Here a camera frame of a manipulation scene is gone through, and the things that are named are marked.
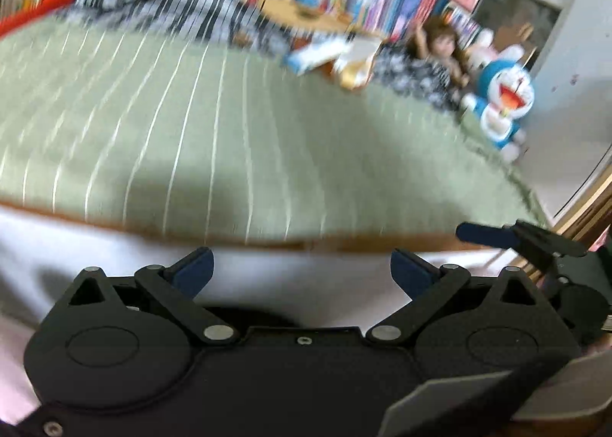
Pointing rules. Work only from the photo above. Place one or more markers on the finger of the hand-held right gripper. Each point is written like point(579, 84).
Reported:
point(483, 232)

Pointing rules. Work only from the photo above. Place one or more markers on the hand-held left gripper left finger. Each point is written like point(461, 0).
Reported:
point(191, 272)

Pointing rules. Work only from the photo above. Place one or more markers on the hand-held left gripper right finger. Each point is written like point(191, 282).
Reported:
point(411, 273)

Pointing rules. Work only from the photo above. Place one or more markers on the white orange paper carton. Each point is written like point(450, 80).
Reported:
point(358, 64)

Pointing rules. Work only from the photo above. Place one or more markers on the white paper bag blue print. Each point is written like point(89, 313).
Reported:
point(315, 56)

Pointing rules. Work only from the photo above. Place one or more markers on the blue cat plush toy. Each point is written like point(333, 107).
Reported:
point(507, 92)

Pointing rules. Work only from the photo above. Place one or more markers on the pink rabbit plush toy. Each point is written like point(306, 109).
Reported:
point(480, 54)

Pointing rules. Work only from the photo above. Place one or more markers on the brown cardboard box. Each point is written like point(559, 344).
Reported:
point(516, 42)

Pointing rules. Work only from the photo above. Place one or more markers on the brown-haired doll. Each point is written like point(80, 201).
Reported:
point(437, 42)

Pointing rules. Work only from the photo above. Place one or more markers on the black white plaid blanket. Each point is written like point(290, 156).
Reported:
point(191, 11)

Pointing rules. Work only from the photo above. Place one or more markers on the wooden drawer organiser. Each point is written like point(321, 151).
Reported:
point(306, 16)

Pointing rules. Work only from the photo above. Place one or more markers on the light wooden frame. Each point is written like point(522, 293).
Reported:
point(593, 212)

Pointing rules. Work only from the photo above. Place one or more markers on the red padded bed rail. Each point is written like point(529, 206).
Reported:
point(28, 18)

